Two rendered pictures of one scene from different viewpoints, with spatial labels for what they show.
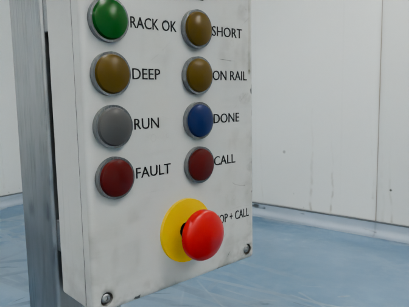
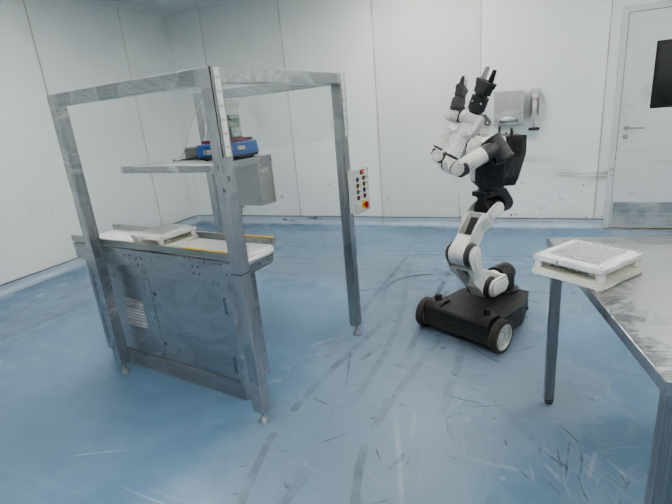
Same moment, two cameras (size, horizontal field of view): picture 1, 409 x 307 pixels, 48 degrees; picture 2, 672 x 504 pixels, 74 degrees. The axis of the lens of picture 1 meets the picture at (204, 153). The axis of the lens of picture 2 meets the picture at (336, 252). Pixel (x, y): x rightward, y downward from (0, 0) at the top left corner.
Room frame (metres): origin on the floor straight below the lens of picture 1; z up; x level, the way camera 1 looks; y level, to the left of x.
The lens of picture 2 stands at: (-2.19, 0.90, 1.42)
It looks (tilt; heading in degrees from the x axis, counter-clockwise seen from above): 17 degrees down; 345
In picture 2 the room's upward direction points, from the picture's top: 5 degrees counter-clockwise
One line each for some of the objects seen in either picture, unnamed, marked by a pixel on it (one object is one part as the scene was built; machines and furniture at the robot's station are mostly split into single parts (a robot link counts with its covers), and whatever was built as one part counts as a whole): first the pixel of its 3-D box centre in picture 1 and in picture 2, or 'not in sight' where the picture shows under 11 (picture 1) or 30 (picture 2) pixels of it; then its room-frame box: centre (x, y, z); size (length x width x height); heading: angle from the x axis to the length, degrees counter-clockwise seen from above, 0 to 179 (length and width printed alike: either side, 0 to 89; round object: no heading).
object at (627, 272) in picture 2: not in sight; (586, 269); (-1.02, -0.30, 0.83); 0.24 x 0.24 x 0.02; 15
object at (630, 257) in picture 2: not in sight; (587, 255); (-1.02, -0.30, 0.88); 0.25 x 0.24 x 0.02; 105
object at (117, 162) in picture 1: (117, 178); not in sight; (0.32, 0.06, 0.92); 0.03 x 0.01 x 0.03; 133
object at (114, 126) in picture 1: (114, 127); not in sight; (0.32, 0.06, 0.96); 0.03 x 0.01 x 0.03; 133
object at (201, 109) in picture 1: (199, 120); not in sight; (0.37, 0.00, 0.96); 0.03 x 0.01 x 0.03; 133
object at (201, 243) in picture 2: not in sight; (164, 246); (0.38, 1.19, 0.79); 1.35 x 0.25 x 0.05; 43
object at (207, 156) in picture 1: (201, 164); not in sight; (0.37, 0.00, 0.92); 0.03 x 0.01 x 0.03; 133
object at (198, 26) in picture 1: (198, 28); not in sight; (0.37, 0.00, 1.03); 0.03 x 0.01 x 0.03; 133
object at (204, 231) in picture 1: (191, 231); not in sight; (0.36, 0.01, 0.87); 0.04 x 0.04 x 0.04; 43
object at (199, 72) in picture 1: (199, 75); not in sight; (0.37, 0.00, 0.99); 0.03 x 0.01 x 0.03; 133
